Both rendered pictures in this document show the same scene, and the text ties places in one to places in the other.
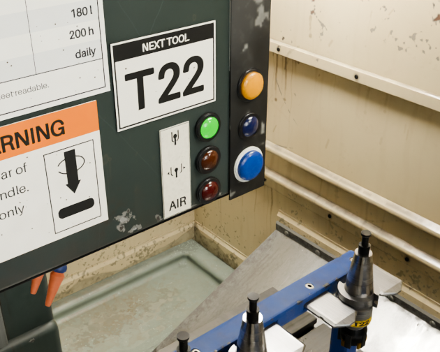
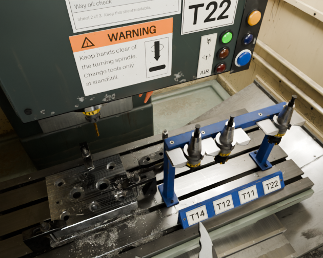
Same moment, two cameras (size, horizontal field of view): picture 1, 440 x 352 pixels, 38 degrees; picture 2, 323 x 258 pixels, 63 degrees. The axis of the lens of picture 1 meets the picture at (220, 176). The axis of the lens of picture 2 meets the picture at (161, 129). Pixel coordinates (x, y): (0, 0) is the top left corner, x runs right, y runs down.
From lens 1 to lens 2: 6 cm
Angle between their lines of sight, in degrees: 22
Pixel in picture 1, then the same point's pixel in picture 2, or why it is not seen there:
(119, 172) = (179, 54)
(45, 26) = not seen: outside the picture
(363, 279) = (286, 116)
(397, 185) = (318, 73)
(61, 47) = not seen: outside the picture
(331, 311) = (267, 127)
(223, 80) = (239, 13)
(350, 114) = (305, 34)
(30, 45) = not seen: outside the picture
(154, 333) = (191, 115)
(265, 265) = (244, 97)
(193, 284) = (211, 98)
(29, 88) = (141, 8)
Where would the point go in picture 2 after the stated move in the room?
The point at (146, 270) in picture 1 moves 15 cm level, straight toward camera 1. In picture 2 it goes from (193, 89) to (191, 102)
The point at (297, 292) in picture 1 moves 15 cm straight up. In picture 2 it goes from (254, 115) to (266, 79)
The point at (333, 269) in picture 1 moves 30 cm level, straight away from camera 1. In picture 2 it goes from (274, 108) to (291, 65)
